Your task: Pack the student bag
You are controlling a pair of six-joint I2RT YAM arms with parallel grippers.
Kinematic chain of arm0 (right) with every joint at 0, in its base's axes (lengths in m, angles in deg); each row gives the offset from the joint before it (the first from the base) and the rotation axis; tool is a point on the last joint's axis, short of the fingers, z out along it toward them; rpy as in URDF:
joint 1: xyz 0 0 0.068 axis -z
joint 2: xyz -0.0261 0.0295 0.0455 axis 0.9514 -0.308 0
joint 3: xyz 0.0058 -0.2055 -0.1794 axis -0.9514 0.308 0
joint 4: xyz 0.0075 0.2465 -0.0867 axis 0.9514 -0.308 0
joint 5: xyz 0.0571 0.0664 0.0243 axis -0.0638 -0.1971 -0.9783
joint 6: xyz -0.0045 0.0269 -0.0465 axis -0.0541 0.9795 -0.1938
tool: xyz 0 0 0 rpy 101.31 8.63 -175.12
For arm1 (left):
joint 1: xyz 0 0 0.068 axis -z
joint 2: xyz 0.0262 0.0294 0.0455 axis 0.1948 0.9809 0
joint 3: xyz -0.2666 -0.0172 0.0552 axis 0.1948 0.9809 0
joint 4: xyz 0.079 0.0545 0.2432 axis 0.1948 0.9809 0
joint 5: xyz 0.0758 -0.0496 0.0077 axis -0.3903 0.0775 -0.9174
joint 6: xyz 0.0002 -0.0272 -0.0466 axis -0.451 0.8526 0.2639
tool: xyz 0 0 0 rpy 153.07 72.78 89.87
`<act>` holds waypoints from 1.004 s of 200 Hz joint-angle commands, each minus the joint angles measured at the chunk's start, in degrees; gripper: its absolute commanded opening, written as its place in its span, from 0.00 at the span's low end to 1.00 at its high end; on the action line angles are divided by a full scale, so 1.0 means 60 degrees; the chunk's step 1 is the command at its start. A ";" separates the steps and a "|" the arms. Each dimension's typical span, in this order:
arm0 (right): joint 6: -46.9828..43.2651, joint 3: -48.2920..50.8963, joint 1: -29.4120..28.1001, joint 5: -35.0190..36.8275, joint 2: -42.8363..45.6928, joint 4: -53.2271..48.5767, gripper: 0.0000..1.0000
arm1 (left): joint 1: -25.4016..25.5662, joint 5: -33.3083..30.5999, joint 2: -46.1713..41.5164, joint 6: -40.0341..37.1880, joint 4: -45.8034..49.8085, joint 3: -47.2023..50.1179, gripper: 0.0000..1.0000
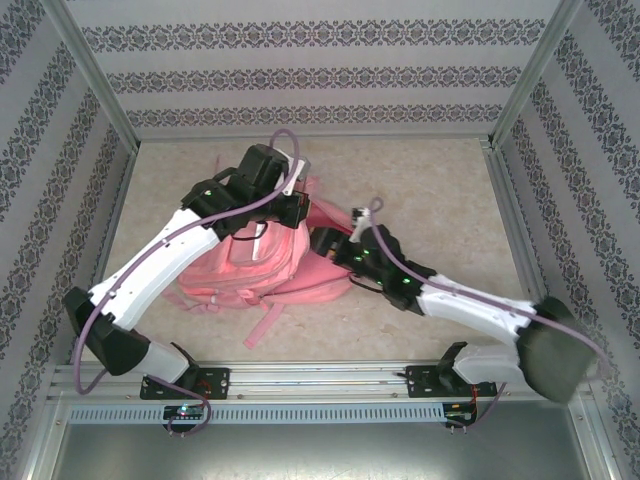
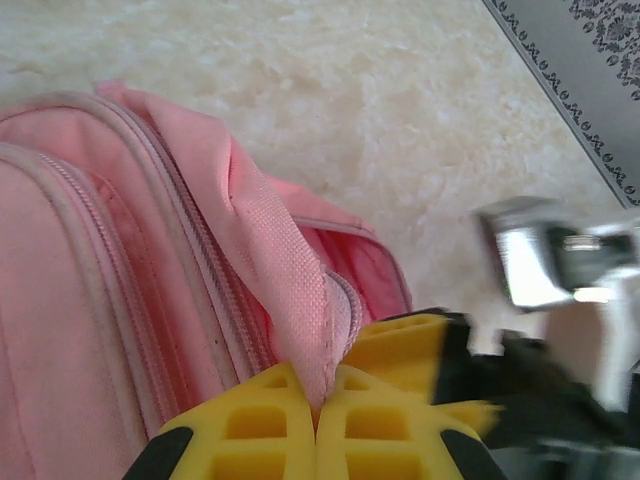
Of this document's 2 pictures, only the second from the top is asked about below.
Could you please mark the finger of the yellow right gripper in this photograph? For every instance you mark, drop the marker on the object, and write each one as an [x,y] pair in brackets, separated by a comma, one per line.
[405,350]

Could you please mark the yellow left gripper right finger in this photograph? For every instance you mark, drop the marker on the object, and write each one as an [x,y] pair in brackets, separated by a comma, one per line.
[390,440]

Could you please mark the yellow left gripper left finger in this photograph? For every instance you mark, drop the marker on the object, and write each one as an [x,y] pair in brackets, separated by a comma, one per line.
[250,430]

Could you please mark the pink school backpack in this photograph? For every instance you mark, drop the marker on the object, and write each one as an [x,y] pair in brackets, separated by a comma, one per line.
[100,250]

